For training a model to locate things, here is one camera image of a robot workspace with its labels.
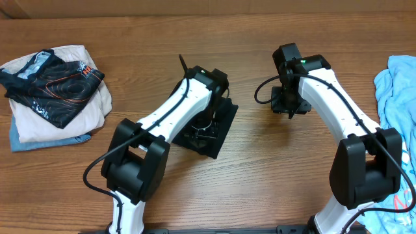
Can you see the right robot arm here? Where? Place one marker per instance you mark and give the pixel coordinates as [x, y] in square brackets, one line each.
[365, 167]

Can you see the blue folded garment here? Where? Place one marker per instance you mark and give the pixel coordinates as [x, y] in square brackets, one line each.
[16, 145]

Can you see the light blue garment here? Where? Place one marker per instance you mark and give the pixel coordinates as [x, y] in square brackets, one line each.
[395, 95]

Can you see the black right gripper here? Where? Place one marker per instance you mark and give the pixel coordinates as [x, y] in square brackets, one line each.
[278, 107]

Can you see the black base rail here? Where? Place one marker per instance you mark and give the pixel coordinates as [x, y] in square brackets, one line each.
[280, 229]

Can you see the black orange patterned garment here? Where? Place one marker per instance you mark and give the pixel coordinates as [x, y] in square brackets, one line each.
[54, 89]

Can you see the black t-shirt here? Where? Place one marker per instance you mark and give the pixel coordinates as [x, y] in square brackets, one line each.
[230, 111]

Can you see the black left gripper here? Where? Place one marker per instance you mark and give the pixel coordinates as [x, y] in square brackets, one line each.
[203, 138]

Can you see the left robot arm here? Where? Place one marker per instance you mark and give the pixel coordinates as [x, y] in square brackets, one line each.
[136, 160]

